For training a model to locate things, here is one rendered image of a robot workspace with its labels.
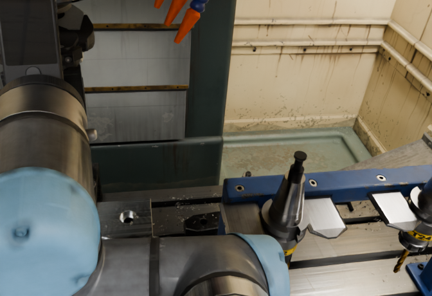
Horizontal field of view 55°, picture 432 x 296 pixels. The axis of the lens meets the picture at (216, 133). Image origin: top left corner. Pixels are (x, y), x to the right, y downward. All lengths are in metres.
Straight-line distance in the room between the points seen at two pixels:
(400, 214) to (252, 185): 0.21
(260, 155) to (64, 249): 1.44
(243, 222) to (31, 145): 0.34
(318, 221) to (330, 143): 1.24
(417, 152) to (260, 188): 0.94
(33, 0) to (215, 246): 0.25
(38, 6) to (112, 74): 0.68
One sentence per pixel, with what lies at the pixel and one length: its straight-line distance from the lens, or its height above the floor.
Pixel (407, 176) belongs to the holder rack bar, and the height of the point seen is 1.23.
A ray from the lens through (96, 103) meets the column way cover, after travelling 1.11.
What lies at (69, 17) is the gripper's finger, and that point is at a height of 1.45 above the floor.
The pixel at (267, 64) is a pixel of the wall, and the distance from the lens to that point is 1.57.
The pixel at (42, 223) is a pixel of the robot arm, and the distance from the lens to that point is 0.25.
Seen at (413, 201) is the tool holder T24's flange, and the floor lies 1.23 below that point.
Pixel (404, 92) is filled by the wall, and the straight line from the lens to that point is 1.60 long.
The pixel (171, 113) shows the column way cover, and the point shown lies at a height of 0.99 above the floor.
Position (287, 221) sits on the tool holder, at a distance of 0.55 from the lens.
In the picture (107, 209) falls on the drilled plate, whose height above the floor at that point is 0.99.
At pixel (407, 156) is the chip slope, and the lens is 1.46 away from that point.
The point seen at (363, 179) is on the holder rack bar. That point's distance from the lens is 0.65.
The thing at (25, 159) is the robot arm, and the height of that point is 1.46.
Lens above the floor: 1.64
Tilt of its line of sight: 37 degrees down
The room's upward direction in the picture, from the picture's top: 5 degrees clockwise
